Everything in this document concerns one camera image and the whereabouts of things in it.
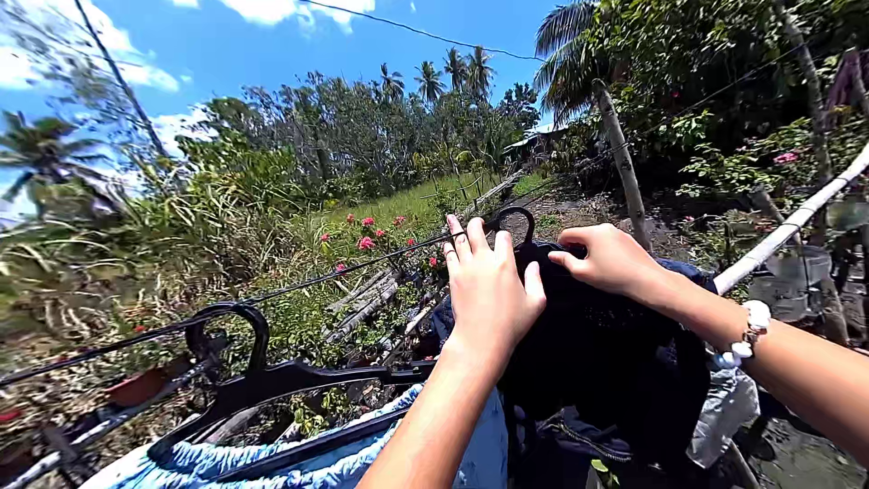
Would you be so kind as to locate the person's left hand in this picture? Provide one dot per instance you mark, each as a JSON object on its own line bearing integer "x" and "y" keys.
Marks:
{"x": 485, "y": 292}

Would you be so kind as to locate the person's right hand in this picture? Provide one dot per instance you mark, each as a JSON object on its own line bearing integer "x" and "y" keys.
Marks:
{"x": 614, "y": 259}

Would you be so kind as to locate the person's left index finger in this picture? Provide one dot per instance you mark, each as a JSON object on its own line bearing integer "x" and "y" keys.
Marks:
{"x": 504, "y": 248}

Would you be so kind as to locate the person's left middle finger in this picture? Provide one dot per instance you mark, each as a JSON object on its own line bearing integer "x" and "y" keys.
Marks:
{"x": 478, "y": 235}

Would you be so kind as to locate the person's right thumb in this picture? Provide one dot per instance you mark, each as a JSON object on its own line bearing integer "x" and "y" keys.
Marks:
{"x": 567, "y": 261}

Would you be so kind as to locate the person's left thumb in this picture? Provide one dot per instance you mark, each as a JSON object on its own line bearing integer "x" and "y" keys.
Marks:
{"x": 534, "y": 288}

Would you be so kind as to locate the person's left little finger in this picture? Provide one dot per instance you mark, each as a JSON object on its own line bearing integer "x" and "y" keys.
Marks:
{"x": 451, "y": 257}

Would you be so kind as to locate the person's right index finger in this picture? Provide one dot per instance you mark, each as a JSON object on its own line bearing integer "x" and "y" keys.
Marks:
{"x": 576, "y": 236}

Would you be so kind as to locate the person's left ring finger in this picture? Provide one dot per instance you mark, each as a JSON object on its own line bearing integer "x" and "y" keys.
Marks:
{"x": 461, "y": 241}

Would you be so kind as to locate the black garment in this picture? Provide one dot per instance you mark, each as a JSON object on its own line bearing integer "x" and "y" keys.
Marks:
{"x": 604, "y": 353}

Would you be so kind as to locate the person's left forearm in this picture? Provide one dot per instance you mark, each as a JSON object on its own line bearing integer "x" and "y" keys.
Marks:
{"x": 438, "y": 424}

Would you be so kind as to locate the person's right forearm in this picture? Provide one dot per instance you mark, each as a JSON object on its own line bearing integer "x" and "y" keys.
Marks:
{"x": 781, "y": 363}

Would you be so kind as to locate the black hanger with small hook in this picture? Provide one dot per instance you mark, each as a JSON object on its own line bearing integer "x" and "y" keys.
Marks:
{"x": 530, "y": 221}

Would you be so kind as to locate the pink flowering bush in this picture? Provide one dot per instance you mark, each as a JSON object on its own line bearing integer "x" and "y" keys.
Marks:
{"x": 367, "y": 242}

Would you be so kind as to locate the pile of cut logs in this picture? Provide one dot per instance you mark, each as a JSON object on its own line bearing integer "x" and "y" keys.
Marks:
{"x": 363, "y": 305}

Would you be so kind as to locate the house with metal roof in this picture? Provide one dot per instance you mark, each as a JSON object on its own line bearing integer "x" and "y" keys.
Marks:
{"x": 536, "y": 139}

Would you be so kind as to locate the black clothesline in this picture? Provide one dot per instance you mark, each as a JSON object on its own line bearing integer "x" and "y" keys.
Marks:
{"x": 305, "y": 278}

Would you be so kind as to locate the light blue patterned garment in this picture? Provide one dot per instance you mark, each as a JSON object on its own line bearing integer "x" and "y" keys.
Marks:
{"x": 483, "y": 431}

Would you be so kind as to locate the dark garment with zipper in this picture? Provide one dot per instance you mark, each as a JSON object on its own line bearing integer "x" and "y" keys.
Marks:
{"x": 590, "y": 438}

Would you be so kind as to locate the group of distant palm trees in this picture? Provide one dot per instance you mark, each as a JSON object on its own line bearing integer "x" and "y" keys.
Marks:
{"x": 456, "y": 70}

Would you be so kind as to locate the leafy shrub with pink flower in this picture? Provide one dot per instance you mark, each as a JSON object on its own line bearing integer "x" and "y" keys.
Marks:
{"x": 747, "y": 163}

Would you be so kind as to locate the dense green trees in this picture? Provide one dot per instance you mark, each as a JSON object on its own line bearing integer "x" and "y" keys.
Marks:
{"x": 679, "y": 61}

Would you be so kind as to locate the pale bamboo pole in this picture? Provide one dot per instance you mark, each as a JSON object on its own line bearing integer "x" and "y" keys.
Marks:
{"x": 787, "y": 233}

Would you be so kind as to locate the translucent plastic bucket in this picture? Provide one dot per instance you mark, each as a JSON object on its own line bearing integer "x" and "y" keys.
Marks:
{"x": 787, "y": 285}

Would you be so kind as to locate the grey white cloth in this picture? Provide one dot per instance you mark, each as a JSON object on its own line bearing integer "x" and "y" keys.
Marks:
{"x": 726, "y": 411}

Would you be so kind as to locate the wide black plastic hanger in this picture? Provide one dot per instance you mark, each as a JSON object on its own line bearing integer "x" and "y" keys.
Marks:
{"x": 261, "y": 377}

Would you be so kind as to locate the tall grassy bushes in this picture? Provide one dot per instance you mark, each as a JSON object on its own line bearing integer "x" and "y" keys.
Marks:
{"x": 231, "y": 204}

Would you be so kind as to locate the thin grey tree trunk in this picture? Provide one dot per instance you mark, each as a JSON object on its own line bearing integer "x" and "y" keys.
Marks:
{"x": 815, "y": 108}

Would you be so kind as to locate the dark purple hanging cloth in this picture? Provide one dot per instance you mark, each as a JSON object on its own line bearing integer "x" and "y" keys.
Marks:
{"x": 845, "y": 80}

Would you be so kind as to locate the thin dark leaning pole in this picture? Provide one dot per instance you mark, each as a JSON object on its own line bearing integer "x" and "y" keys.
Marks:
{"x": 122, "y": 80}

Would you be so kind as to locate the blurred green palm tree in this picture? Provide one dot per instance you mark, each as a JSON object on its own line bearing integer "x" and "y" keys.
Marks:
{"x": 44, "y": 149}

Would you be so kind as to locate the grey wooden rail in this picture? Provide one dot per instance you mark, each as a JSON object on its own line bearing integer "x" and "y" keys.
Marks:
{"x": 129, "y": 413}

